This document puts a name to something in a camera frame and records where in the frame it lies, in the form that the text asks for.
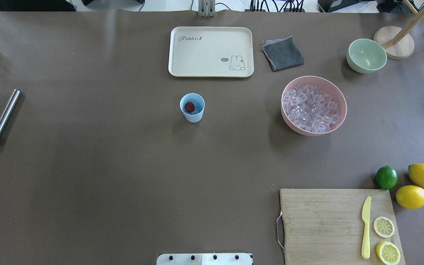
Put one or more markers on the yellow plastic knife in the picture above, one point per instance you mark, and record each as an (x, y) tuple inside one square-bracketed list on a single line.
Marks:
[(365, 216)]

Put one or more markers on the green ceramic bowl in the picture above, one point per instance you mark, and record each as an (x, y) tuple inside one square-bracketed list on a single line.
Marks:
[(366, 56)]

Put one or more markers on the cream rabbit tray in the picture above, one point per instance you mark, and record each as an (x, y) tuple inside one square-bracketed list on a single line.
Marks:
[(211, 52)]

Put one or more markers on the lemon half slice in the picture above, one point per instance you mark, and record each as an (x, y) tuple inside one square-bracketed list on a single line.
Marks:
[(388, 253), (384, 227)]

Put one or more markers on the green lime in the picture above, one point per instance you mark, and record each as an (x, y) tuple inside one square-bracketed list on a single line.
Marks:
[(386, 177)]

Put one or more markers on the wooden cutting board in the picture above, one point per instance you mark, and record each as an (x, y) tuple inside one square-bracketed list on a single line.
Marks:
[(323, 226)]

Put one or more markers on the red strawberry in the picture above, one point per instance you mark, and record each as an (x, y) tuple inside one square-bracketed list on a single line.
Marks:
[(189, 107)]

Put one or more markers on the aluminium frame post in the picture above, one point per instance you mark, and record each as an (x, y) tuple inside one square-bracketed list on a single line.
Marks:
[(206, 8)]

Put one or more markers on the pink bowl of ice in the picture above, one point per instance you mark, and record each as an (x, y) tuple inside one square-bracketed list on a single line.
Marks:
[(313, 106)]

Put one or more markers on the white camera pillar base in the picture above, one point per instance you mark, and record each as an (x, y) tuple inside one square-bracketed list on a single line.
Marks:
[(240, 258)]

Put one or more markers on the wooden mug tree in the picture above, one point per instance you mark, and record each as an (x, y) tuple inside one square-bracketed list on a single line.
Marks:
[(397, 42)]

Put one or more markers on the grey folded cloth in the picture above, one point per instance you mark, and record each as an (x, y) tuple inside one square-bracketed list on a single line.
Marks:
[(282, 53)]

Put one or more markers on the light blue plastic cup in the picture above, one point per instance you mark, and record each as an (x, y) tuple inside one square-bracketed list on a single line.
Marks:
[(199, 103)]

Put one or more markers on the steel muddler black tip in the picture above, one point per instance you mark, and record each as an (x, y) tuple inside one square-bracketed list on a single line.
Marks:
[(5, 115)]

